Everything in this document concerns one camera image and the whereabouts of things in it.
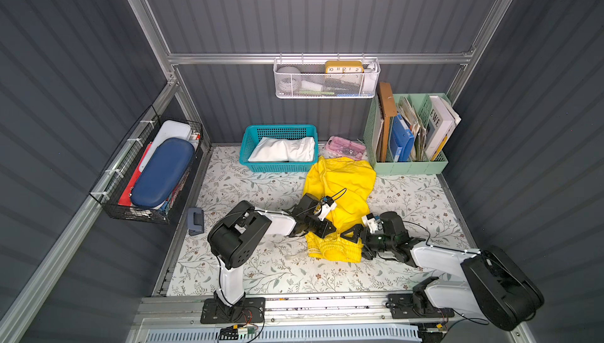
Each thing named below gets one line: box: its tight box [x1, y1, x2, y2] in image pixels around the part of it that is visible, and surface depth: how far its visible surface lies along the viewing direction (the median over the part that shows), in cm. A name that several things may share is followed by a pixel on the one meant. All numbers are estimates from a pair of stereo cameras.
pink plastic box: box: [324, 135, 367, 160], surface depth 121 cm
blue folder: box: [389, 113, 415, 163], surface depth 101 cm
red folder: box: [117, 141, 153, 207], surface depth 67 cm
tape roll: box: [276, 66, 303, 93], surface depth 89 cm
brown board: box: [378, 81, 398, 163], surface depth 93 cm
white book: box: [424, 95, 462, 161], surface depth 100 cm
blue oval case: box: [130, 137, 196, 208], surface depth 69 cm
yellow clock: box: [324, 60, 365, 74], surface depth 90 cm
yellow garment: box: [303, 155, 377, 264], surface depth 99 cm
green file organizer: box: [363, 92, 452, 176], surface depth 104 cm
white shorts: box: [247, 136, 316, 163], surface depth 110 cm
